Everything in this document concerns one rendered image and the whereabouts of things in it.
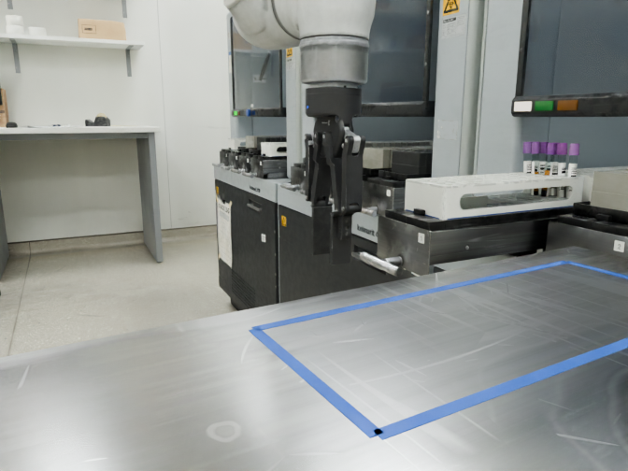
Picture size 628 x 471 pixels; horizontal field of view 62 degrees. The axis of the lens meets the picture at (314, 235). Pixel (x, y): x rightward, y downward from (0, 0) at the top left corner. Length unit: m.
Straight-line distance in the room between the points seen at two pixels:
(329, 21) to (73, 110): 3.54
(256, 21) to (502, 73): 0.49
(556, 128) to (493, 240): 0.35
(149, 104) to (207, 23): 0.76
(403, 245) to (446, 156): 0.42
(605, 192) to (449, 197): 0.25
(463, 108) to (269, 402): 0.94
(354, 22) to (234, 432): 0.53
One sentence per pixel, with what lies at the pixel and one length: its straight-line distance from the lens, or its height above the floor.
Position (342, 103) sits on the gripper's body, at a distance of 0.68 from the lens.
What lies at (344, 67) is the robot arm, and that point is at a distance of 0.67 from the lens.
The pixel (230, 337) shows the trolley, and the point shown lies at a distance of 0.35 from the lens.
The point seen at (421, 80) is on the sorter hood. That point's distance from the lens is 1.23.
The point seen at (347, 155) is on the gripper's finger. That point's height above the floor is 0.91.
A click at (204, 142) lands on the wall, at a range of 4.26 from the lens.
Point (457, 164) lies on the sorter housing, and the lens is 1.15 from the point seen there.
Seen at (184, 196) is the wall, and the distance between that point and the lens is 4.26.
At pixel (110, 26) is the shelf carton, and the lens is 3.94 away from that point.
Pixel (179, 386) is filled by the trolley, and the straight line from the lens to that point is 0.30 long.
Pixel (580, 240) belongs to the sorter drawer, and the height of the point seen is 0.79.
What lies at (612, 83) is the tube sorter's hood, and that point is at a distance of 0.91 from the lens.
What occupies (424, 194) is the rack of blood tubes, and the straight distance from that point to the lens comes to 0.80.
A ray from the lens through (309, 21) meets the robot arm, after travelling 0.69.
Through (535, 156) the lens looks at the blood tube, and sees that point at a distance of 0.99.
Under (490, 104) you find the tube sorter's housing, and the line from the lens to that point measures 1.08.
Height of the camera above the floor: 0.96
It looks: 13 degrees down
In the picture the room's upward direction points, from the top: straight up
